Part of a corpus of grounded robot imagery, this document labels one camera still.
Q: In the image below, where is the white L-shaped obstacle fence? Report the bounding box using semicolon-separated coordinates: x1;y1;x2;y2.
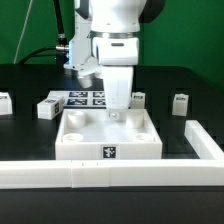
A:
0;120;224;189

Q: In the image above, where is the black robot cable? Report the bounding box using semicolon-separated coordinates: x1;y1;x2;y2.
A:
18;0;70;65

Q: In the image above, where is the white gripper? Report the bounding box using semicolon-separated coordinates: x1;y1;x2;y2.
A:
92;37;139;122

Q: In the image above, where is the white square table top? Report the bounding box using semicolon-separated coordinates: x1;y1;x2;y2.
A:
55;109;162;160

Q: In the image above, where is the white base tag plate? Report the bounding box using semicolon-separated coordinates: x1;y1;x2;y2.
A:
47;90;106;108

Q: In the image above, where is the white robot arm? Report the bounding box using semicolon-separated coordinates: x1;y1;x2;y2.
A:
64;0;147;120

